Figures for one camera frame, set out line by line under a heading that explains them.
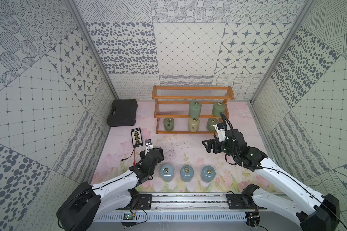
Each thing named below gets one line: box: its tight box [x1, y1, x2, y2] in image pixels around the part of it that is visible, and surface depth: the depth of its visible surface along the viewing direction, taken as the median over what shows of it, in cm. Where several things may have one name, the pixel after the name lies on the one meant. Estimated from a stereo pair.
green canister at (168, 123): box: [163, 117, 175, 132], surface depth 100 cm
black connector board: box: [130, 127, 144, 148], surface depth 100 cm
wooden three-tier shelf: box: [151, 85, 235, 135], surface depth 100 cm
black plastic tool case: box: [106, 99, 138, 128], surface depth 109 cm
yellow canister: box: [188, 117, 200, 133], surface depth 98 cm
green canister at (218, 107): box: [212, 101, 227, 118], surface depth 90 cm
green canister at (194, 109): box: [188, 101, 202, 119], surface depth 89 cm
